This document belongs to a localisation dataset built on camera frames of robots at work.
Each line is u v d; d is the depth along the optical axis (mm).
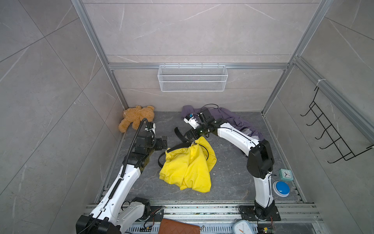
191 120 798
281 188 805
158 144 697
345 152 591
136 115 1060
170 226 687
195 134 773
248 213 732
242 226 684
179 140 982
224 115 1168
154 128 697
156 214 725
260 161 515
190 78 1009
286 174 856
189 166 816
